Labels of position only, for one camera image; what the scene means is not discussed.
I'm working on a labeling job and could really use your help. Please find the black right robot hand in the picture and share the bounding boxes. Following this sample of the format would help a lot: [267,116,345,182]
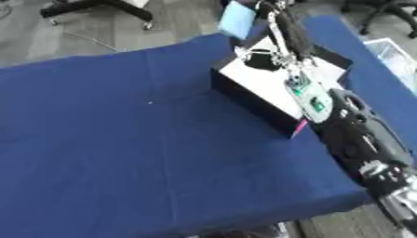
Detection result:
[241,0,316,72]

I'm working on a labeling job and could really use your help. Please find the black box with white inside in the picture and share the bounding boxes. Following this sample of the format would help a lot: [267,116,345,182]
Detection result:
[208,34,356,139]

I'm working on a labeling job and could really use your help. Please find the black office chair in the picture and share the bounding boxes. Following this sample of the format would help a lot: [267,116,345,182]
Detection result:
[339,0,417,39]

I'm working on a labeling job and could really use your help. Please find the clear plastic bag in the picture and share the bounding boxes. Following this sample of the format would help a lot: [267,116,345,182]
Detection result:
[361,36,417,96]

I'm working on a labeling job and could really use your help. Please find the black office chair base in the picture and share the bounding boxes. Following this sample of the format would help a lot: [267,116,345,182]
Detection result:
[39,0,156,31]

